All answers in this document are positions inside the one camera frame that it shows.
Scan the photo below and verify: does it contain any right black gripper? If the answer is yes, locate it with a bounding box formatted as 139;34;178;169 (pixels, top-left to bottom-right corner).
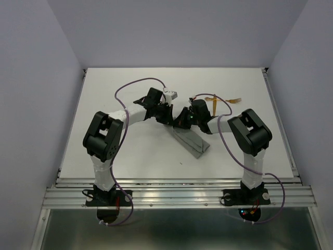
173;107;200;129

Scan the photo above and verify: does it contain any gold fork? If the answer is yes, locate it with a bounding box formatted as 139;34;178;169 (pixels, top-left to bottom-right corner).
204;97;242;104

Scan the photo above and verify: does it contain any aluminium front rail frame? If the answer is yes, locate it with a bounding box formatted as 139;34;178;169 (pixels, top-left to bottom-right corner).
31;171;329;249

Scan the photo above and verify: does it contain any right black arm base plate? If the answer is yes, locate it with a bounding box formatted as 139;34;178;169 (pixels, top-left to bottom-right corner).
221;189;271;206

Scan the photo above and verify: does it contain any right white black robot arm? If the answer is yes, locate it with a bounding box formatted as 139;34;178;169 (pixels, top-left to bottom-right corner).
173;99;273;206

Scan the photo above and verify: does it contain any aluminium right side rail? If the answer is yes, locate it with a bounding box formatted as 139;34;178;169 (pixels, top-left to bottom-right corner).
261;68;303;184

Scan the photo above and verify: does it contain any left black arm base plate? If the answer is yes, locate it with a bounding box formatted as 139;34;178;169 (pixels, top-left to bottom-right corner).
82;189;131;207

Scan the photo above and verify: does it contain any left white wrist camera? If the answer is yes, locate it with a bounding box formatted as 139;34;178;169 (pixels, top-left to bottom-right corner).
162;87;178;105

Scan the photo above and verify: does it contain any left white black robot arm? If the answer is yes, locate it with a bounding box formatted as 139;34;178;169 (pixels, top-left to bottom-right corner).
83;88;177;205

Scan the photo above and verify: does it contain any gold knife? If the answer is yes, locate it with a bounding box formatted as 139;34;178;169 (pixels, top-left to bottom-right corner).
212;95;218;116

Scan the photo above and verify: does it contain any grey cloth napkin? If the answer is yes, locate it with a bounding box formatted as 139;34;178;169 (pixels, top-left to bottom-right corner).
164;125;210;159

